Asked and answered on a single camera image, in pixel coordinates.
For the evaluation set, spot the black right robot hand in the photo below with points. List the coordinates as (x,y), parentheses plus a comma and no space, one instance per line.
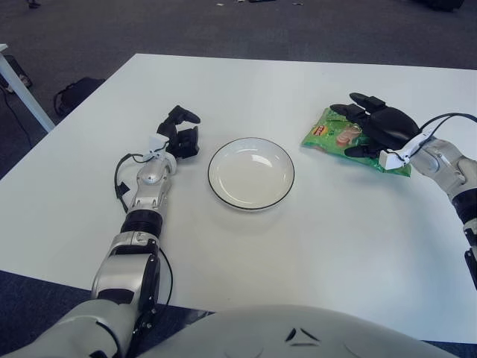
(391,127)

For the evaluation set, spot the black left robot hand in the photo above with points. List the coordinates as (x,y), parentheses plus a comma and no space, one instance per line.
(184,143)

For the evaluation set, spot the green snack chip bag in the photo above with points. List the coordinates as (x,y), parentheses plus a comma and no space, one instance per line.
(328,138)

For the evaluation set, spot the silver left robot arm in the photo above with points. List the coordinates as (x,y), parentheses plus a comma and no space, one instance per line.
(151,179)

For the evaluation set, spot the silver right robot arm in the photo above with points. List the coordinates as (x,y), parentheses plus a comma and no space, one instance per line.
(443,168)

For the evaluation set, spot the white plate black rim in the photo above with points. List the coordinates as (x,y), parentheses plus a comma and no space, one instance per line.
(250,175)

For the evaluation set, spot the black backpack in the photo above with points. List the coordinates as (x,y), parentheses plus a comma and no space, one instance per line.
(80,93)

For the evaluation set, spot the dark floor clutter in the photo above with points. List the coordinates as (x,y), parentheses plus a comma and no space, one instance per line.
(257,1)

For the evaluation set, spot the white table leg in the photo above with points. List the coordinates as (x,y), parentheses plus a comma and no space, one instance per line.
(26,97)

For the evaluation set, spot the dark floor power strip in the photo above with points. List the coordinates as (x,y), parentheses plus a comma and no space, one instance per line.
(16,71)

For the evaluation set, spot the silver robot torso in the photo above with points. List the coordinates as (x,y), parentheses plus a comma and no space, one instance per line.
(238,335)

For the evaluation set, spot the small dark floor object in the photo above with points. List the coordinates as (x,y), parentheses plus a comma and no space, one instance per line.
(33,3)

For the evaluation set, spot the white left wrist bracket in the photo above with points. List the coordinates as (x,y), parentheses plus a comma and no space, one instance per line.
(155,143)

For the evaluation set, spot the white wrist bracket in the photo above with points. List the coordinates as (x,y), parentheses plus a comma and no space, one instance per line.
(155,143)
(389,160)

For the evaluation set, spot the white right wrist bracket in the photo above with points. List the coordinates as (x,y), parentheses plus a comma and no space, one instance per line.
(389,160)

